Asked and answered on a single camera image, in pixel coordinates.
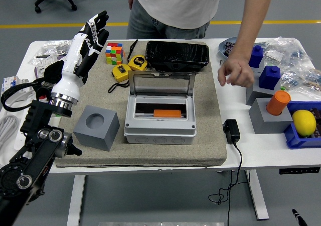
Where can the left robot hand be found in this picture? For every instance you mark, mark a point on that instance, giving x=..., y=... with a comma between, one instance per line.
x=72, y=60

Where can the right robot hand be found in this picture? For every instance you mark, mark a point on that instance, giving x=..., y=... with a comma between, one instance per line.
x=298, y=218

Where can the person's right hand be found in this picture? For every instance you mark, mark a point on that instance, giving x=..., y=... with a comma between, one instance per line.
x=131, y=1

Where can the person's left hand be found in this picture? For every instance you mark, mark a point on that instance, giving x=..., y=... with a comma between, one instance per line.
x=238, y=71

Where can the orange cylinder battery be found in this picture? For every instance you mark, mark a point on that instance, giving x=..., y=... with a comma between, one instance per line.
x=278, y=103
x=166, y=113

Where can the grey junction box clear lid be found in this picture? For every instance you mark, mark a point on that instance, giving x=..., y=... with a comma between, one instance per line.
x=160, y=133

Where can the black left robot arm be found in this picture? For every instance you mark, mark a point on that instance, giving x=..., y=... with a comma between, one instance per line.
x=37, y=115

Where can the person's left forearm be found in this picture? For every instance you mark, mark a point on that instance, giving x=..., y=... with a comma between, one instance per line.
x=250, y=32

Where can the grey holder block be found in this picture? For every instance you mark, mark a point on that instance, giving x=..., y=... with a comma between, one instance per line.
x=258, y=69
x=265, y=123
x=255, y=98
x=100, y=135

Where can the clear bag of parts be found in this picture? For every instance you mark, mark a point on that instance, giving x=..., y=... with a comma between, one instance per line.
x=57, y=46
x=288, y=50
x=303, y=81

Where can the black cloth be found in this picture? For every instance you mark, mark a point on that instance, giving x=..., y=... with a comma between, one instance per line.
x=54, y=70

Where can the blue bottle-shaped block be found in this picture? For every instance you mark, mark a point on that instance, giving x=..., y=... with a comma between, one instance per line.
x=258, y=57
x=269, y=79

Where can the dark snack packets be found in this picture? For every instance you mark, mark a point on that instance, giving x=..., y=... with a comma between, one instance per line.
x=228, y=49

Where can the blue-grey dish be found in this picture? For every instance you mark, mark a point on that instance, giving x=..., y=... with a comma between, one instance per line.
x=222, y=50

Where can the colourful puzzle cube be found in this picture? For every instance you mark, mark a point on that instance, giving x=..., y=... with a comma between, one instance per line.
x=114, y=54

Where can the person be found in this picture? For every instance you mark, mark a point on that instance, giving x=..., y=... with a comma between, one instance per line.
x=175, y=2

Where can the grey-brown mat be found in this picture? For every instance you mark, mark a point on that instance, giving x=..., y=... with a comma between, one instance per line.
x=200, y=98

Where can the white table leg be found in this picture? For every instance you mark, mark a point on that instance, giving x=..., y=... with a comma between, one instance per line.
x=258, y=196
x=76, y=201

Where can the black table control panel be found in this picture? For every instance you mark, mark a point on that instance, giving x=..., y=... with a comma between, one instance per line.
x=299, y=171

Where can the yellow tape measure small label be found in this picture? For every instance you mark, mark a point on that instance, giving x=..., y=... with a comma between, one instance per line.
x=121, y=72

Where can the black power adapter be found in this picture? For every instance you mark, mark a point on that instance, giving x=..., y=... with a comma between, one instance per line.
x=232, y=131

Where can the yellow tape measure 5m print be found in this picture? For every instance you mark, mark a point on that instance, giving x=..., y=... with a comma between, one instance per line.
x=138, y=62

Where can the white circuit breaker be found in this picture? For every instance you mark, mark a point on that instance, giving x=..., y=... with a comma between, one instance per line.
x=11, y=80

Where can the black bag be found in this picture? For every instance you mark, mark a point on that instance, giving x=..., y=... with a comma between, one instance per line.
x=175, y=51

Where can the blue storage bin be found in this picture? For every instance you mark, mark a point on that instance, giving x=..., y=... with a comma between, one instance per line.
x=293, y=138

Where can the yellow lemon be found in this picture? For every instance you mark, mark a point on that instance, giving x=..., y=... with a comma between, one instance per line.
x=304, y=123

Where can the white power strip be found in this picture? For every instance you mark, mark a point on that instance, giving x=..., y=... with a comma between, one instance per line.
x=17, y=144

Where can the white wall socket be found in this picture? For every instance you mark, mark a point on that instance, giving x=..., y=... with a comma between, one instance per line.
x=41, y=67
x=60, y=57

